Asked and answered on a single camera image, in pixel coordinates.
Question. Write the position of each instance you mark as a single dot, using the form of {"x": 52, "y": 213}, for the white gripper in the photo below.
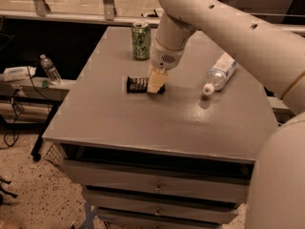
{"x": 165, "y": 58}

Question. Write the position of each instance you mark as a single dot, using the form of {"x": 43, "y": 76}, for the black rxbar chocolate bar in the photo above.
{"x": 137, "y": 85}

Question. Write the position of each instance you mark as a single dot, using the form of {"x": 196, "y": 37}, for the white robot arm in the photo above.
{"x": 274, "y": 57}

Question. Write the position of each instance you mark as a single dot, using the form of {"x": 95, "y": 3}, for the green soda can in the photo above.
{"x": 141, "y": 39}

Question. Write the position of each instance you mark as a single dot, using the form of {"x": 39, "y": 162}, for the clear plastic water bottle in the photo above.
{"x": 219, "y": 74}

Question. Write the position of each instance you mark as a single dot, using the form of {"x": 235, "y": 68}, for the grey drawer cabinet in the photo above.
{"x": 177, "y": 160}

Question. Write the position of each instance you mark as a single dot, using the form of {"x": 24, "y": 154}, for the small background water bottle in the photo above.
{"x": 50, "y": 70}

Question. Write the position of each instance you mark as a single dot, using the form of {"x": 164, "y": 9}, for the low side bench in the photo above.
{"x": 33, "y": 91}

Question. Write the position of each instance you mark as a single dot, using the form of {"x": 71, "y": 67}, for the white wipes pack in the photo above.
{"x": 18, "y": 73}

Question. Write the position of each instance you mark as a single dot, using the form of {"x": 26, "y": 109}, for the metal window rail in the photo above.
{"x": 287, "y": 14}

